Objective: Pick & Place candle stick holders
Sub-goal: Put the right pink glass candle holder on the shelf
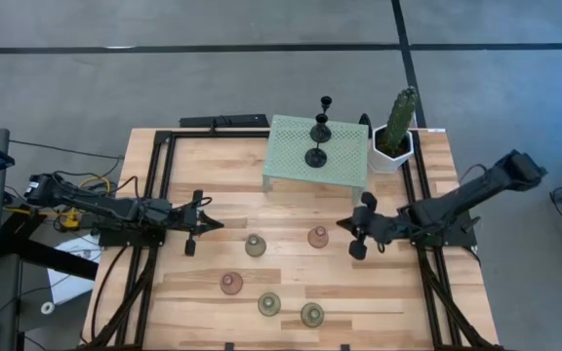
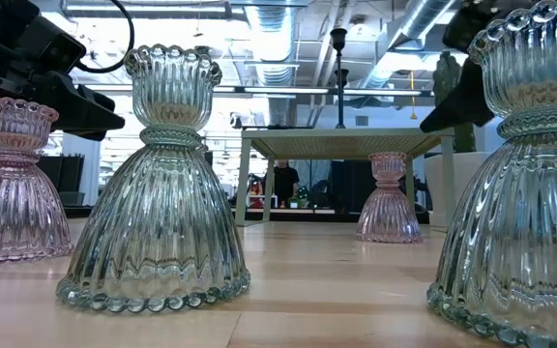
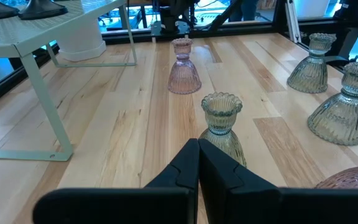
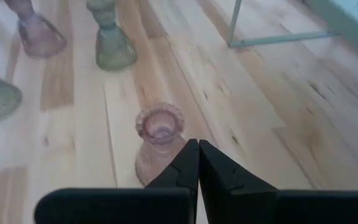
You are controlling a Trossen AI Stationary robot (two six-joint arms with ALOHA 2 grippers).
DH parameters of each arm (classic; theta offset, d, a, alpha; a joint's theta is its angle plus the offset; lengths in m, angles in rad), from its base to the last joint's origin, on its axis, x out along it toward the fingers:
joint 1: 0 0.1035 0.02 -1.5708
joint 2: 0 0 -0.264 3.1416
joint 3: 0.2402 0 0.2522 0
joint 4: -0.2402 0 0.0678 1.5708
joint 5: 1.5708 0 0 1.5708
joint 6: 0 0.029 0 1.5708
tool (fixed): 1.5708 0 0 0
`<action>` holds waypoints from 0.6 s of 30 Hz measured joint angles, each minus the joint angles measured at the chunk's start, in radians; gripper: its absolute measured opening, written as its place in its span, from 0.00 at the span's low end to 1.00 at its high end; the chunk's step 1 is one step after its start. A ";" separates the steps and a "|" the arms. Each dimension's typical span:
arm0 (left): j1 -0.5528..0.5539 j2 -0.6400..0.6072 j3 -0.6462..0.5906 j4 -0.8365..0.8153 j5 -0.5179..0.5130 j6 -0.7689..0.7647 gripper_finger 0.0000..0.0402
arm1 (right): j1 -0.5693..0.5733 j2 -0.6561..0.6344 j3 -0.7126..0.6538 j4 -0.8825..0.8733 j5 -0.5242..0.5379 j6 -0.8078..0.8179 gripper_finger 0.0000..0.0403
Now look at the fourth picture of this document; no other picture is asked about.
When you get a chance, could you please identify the pink ribbed glass candle holder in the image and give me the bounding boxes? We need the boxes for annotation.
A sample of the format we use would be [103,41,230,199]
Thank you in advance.
[134,101,188,187]
[4,0,68,58]

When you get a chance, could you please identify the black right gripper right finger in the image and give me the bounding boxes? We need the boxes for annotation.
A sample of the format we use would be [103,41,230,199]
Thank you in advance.
[199,139,278,224]

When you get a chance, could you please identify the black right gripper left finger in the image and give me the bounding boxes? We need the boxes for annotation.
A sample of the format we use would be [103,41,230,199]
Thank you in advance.
[144,138,200,224]

